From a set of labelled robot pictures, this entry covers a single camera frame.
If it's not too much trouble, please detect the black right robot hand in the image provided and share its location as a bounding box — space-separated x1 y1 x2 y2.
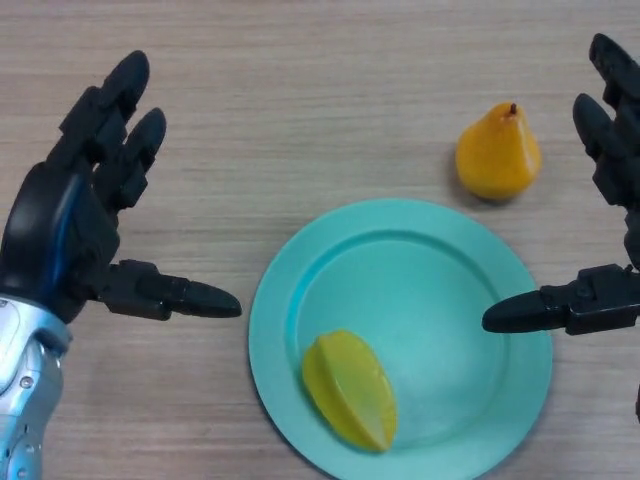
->
481 32 640 337

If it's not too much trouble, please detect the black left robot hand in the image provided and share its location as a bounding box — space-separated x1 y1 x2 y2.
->
0 48 244 325

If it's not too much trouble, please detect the yellow starfruit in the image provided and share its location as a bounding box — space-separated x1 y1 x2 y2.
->
301 328 399 455

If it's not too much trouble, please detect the green plate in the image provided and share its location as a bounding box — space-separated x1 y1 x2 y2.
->
247 198 554 480

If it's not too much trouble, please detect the orange pear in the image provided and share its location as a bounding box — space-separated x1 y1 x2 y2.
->
454 102 543 202

